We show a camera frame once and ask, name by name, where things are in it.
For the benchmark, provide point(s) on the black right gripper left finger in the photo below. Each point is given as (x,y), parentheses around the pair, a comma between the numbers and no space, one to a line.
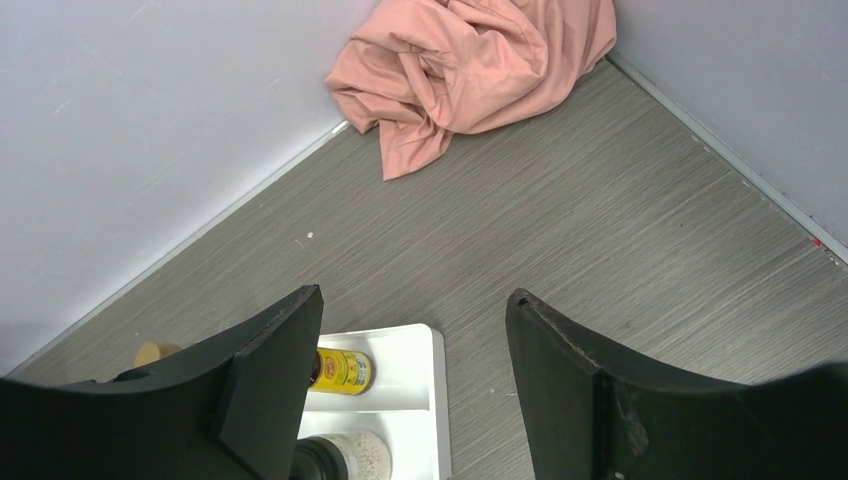
(227,407)

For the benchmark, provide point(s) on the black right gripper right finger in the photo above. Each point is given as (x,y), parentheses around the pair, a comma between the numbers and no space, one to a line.
(595,409)

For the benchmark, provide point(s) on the yellow-label sauce bottle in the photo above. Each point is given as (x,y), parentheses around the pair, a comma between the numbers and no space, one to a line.
(344,372)

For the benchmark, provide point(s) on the black-lid knob grinder jar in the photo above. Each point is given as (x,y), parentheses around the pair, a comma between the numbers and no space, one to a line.
(345,456)

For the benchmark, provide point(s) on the gold-cap yellow sauce bottle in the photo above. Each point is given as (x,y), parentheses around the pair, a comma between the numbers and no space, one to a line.
(151,352)

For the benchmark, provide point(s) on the white divided plastic tray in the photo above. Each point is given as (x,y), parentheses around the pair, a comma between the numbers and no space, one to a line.
(407,404)

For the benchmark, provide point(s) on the pink cloth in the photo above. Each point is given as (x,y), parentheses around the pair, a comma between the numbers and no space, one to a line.
(421,72)

